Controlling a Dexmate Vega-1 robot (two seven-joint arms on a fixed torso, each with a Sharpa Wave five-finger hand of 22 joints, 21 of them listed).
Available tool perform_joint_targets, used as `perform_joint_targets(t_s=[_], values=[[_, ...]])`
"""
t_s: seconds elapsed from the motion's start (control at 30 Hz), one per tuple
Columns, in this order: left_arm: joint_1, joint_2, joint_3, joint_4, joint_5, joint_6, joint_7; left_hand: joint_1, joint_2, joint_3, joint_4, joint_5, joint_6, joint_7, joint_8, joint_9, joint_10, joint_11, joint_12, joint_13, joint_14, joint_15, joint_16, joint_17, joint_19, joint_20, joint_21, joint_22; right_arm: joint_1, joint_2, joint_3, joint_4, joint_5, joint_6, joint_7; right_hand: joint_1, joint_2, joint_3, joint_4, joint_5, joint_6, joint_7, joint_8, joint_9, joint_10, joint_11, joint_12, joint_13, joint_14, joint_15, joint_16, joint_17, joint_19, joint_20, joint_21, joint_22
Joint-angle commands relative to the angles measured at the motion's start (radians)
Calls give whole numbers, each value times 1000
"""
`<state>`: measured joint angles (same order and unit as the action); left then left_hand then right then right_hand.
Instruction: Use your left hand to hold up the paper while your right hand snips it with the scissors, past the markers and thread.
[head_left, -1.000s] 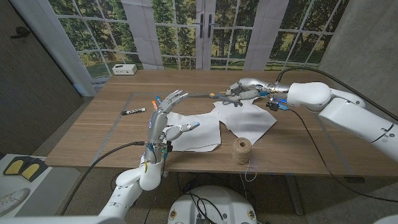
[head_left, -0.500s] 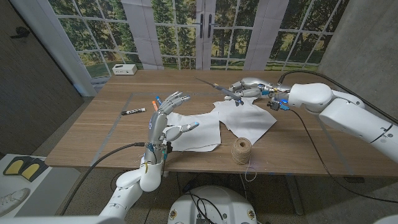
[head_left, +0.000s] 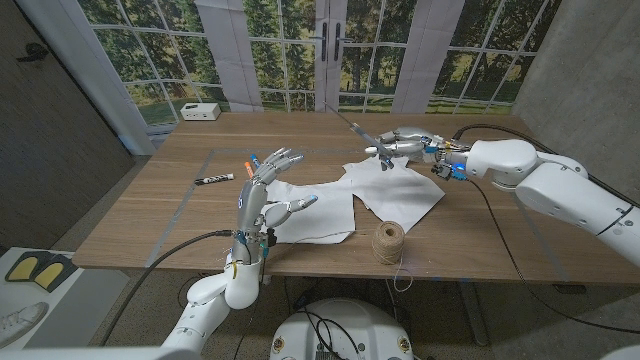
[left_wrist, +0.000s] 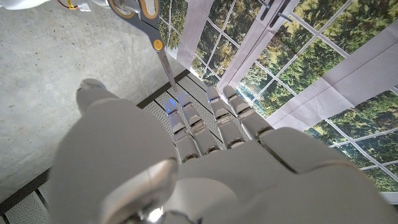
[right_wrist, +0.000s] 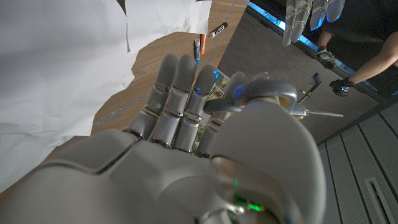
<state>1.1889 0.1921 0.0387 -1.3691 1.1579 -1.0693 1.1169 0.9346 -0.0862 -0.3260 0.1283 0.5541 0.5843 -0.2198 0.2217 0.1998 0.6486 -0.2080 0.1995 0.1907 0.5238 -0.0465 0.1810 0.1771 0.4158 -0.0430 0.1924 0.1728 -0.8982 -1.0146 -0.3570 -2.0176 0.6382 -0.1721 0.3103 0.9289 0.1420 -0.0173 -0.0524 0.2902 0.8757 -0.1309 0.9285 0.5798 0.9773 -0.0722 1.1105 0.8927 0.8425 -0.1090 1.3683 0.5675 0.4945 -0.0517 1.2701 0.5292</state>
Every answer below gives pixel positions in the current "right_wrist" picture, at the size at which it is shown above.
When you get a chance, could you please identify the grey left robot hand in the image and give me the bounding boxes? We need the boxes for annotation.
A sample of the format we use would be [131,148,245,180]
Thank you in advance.
[282,0,346,47]

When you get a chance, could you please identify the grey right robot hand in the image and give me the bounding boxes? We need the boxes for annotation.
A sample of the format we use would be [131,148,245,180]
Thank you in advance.
[0,53,327,224]

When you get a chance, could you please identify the grey scissors with orange handles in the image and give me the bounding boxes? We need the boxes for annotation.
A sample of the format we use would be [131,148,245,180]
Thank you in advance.
[203,79,345,121]

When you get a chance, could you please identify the bare person forearm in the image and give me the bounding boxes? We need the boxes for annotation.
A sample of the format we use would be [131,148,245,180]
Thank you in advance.
[317,29,334,50]
[353,30,398,85]

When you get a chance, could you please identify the black teleoperation glove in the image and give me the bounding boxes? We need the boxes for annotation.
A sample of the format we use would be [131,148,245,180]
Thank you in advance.
[329,77,356,98]
[316,46,337,70]

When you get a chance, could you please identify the person in dark shirt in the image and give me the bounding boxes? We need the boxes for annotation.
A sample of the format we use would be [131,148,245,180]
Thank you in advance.
[322,0,398,68]

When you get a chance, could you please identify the black dry erase marker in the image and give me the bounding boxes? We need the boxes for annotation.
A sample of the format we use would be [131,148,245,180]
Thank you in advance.
[208,22,228,39]

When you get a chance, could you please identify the printed window backdrop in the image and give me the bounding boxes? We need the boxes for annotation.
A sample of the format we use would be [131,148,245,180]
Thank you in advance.
[213,70,231,100]

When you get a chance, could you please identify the blue marker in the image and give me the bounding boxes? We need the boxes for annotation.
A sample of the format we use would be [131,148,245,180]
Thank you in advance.
[194,37,201,65]

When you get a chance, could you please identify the creased white paper sheet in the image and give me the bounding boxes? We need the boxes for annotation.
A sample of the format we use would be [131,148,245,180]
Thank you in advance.
[0,0,138,192]

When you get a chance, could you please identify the linear ceiling vent slot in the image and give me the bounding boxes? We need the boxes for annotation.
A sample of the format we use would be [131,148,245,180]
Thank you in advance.
[364,176,398,224]

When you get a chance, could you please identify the black wall door handle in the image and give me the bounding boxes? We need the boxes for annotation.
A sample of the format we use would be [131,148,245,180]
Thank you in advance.
[297,73,323,104]

